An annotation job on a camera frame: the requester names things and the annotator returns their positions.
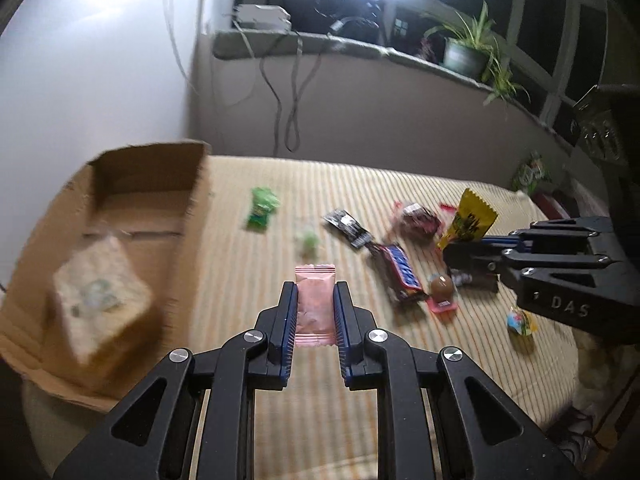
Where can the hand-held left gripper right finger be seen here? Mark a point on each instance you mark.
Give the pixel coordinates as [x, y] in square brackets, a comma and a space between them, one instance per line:
[341, 321]

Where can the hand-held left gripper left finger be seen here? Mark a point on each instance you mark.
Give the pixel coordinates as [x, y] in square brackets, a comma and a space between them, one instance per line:
[290, 321]

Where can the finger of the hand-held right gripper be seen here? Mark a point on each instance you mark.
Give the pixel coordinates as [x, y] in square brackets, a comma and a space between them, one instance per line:
[470, 260]
[555, 232]

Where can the pink snack packet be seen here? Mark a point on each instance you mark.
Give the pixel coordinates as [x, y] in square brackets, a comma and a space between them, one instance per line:
[315, 305]

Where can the yellow snack packet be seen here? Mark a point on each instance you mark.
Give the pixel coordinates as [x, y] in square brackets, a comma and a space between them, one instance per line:
[470, 217]

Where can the clear packet with red ends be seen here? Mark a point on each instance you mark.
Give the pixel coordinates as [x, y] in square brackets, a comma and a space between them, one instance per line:
[417, 221]

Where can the cardboard box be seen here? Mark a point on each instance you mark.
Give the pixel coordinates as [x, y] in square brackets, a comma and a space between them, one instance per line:
[145, 200]

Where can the small purple candy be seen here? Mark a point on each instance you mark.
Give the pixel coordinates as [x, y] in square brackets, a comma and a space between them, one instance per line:
[462, 278]

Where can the chocolate egg on red pack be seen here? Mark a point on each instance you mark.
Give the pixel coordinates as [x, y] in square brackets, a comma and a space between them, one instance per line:
[442, 287]

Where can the green and white packet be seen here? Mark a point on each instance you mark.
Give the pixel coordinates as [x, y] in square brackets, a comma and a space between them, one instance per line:
[531, 172]

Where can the blue chocolate bar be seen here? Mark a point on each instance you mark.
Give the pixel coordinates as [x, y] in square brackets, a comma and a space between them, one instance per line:
[398, 272]

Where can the small colourful candy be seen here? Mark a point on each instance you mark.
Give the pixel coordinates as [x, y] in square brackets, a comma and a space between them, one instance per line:
[521, 322]

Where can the small green candy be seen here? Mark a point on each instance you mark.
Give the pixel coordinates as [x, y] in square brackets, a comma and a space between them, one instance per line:
[306, 240]

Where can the black snack packet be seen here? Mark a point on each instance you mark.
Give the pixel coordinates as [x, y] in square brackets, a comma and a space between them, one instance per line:
[348, 227]

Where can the striped bed sheet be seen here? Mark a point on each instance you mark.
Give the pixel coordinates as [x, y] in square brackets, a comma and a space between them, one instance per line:
[310, 425]

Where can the green candy packet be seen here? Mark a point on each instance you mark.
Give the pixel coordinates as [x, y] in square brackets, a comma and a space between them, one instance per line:
[261, 207]

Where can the beige fluffy blanket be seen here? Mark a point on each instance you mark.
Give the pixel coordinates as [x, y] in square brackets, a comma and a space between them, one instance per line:
[600, 370]

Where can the beige square packet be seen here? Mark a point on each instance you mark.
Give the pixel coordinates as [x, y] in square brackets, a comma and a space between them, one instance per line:
[102, 300]

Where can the potted spider plant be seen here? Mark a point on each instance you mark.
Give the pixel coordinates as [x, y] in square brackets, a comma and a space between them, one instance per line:
[467, 50]

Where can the black headphones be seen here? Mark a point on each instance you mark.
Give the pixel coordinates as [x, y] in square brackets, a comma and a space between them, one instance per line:
[325, 2]

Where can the white device on sill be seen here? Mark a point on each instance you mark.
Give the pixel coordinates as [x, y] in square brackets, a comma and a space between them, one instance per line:
[262, 17]

